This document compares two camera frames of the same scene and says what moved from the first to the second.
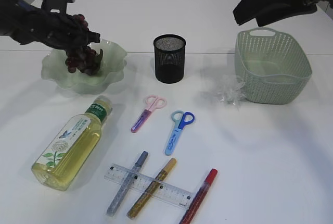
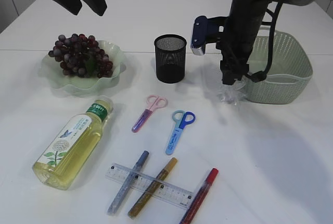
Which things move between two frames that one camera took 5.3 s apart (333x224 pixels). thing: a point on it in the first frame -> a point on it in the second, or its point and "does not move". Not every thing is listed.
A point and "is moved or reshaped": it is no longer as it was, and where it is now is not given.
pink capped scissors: (151, 102) does not move
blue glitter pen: (127, 183) does not move
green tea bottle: (59, 162) does not move
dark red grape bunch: (83, 59) is moved or reshaped
